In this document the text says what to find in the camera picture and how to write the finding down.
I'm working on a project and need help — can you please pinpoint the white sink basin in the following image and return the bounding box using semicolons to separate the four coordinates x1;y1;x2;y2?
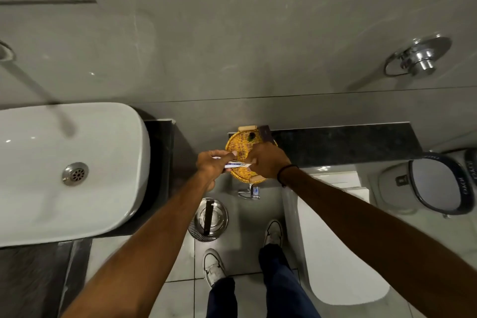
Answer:
0;102;151;248

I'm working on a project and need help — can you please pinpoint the person's right trouser leg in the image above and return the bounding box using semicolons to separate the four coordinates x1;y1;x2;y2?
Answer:
258;243;322;318

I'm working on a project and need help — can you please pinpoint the person's trouser leg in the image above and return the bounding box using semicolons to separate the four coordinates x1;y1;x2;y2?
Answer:
206;277;238;318
258;243;322;318

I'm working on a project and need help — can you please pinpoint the person's left hand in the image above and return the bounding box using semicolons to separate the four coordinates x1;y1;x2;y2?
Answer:
196;149;238;192

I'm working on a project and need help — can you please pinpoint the chrome angle valve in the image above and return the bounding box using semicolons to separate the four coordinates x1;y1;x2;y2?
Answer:
238;184;261;201

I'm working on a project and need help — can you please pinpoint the person's right white shoe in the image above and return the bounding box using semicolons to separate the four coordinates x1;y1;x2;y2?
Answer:
263;220;284;248

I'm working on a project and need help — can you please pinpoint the white toilet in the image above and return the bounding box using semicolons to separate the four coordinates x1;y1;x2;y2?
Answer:
282;167;391;306

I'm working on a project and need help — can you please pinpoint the person's white shoe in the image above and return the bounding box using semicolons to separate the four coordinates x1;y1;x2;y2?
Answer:
263;220;284;248
203;248;227;288

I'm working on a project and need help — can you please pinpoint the person's right hand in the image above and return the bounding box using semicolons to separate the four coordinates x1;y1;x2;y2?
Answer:
244;142;293;180

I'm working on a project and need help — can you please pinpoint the steel sink drain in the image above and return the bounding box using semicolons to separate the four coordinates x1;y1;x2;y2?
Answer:
61;162;89;187

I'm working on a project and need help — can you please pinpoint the dark granite ledge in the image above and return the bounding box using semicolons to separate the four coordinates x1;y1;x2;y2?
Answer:
227;122;423;168

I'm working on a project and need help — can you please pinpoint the person's left trouser leg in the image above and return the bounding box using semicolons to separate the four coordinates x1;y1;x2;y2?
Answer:
206;277;238;318

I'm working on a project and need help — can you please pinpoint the person's right forearm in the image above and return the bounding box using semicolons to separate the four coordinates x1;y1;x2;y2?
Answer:
280;167;477;318

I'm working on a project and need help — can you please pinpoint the black wristband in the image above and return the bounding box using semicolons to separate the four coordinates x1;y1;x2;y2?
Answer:
277;164;300;188

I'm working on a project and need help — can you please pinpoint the chrome wall ring fitting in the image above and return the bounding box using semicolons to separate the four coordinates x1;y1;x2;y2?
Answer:
383;35;453;78

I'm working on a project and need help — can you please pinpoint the yellow wicker tray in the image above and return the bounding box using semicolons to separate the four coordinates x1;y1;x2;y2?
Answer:
225;130;278;184

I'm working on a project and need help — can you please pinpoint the person's left white shoe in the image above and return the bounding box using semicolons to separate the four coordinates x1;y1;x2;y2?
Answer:
203;248;227;288

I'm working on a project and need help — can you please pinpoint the small white tube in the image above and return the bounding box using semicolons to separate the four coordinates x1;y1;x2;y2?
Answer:
212;156;255;169

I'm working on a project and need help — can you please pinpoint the person's left forearm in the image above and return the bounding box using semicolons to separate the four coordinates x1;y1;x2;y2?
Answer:
61;174;216;318

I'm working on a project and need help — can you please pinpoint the dark brown packet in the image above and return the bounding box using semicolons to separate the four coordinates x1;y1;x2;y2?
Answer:
258;125;275;144

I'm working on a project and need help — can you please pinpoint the steel pedal bin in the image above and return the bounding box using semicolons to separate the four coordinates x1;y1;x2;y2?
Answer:
187;198;229;243

